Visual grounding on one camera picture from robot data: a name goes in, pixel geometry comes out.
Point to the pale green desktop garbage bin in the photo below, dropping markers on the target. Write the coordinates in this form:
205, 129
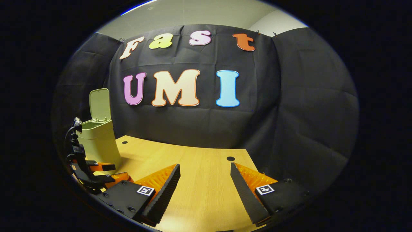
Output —
98, 141

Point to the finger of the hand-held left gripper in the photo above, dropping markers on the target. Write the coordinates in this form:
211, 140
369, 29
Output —
121, 177
104, 167

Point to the wooden desktop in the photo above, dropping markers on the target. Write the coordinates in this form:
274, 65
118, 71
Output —
202, 180

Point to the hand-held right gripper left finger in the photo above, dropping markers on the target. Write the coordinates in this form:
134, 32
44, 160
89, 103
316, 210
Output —
164, 196

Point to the black backdrop cloth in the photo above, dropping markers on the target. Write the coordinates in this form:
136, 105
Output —
289, 96

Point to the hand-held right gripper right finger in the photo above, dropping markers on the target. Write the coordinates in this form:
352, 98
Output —
248, 196

